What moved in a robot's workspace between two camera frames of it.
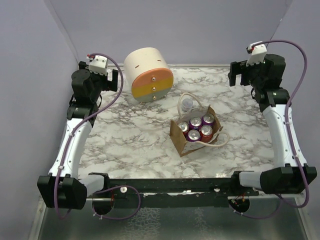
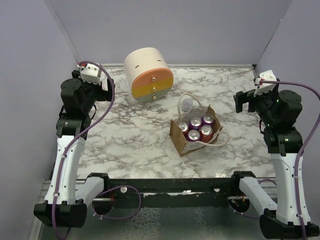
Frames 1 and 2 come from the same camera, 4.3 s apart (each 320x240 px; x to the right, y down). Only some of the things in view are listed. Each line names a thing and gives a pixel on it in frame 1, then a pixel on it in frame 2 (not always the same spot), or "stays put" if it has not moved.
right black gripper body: [250, 75] to [261, 103]
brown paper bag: [220, 138] stays put
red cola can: [184, 127] stays put
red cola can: [206, 133] stays put
